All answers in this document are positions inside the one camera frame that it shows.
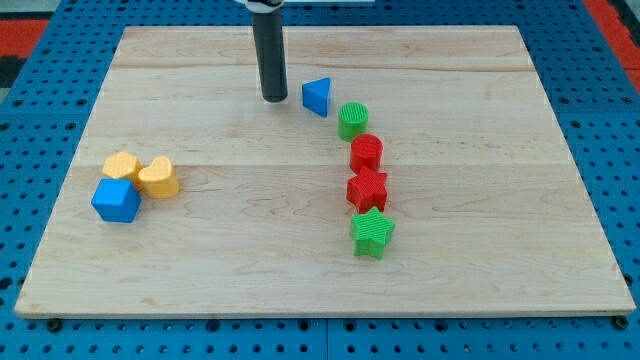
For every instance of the blue triangle block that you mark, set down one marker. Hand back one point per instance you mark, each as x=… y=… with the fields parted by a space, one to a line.
x=316 y=96

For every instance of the red cylinder block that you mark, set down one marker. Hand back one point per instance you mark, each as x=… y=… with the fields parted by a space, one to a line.
x=365 y=151

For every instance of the green cylinder block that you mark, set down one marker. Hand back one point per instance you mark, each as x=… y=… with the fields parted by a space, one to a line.
x=352 y=120

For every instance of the red star block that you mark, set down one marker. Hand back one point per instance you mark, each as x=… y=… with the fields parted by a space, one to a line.
x=367 y=190

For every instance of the blue cube block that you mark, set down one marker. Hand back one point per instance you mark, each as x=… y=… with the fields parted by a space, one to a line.
x=116 y=200

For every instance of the yellow hexagon block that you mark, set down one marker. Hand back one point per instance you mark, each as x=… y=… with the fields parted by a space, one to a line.
x=123 y=165

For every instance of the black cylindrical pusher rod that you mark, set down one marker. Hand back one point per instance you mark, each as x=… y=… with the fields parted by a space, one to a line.
x=269 y=44

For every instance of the light wooden board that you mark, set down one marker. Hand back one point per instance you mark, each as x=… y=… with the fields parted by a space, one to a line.
x=491 y=216

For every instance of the yellow heart block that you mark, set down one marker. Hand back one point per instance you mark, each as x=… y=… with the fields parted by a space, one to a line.
x=160 y=179

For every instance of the green star block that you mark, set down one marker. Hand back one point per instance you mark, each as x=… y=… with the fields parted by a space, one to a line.
x=371 y=232

